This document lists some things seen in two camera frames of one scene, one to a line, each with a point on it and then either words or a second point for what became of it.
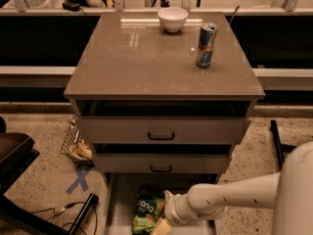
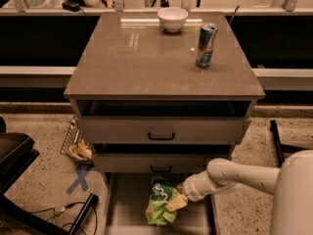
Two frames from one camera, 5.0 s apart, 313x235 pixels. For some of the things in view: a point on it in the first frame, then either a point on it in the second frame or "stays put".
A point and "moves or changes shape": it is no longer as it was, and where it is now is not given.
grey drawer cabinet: x=162 y=97 stays put
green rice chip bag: x=149 y=209 moves or changes shape
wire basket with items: x=76 y=147 stays put
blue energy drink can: x=205 y=44 stays put
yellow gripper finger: x=168 y=196 -> x=180 y=188
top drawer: x=161 y=120 stays put
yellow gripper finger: x=162 y=227 -> x=178 y=203
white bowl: x=172 y=19 stays put
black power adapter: x=70 y=6 stays put
